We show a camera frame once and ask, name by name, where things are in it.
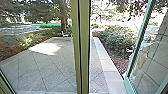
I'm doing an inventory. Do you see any green framed window wall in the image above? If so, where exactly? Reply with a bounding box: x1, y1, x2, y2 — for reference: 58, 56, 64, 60
0, 0, 92, 94

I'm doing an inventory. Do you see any metal garden bench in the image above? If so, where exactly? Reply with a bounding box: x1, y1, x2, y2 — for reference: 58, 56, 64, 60
60, 30, 72, 38

